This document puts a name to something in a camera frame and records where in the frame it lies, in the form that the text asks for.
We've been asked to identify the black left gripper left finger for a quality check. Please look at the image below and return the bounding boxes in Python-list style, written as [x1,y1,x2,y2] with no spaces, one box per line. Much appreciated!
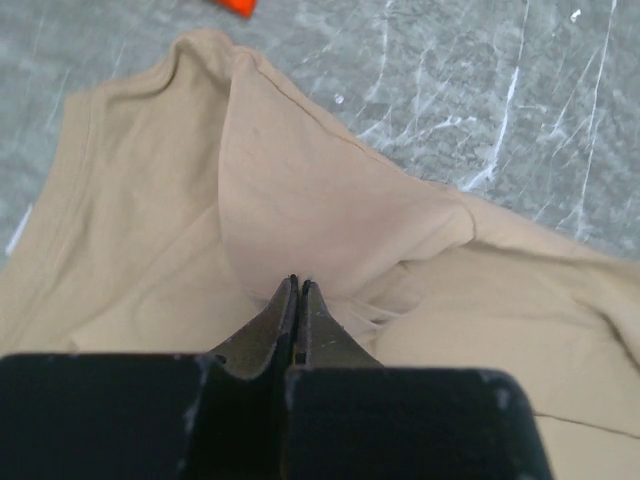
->
[1,277,298,479]

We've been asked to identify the orange t shirt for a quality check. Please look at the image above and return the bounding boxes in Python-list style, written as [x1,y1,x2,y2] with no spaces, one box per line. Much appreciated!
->
[213,0,257,18]

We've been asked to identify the beige t shirt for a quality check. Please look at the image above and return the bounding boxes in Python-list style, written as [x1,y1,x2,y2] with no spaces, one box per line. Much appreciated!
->
[1,30,639,479]

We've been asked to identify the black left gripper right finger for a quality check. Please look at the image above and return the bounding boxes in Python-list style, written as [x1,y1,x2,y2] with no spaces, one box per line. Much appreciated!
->
[284,281,552,479]

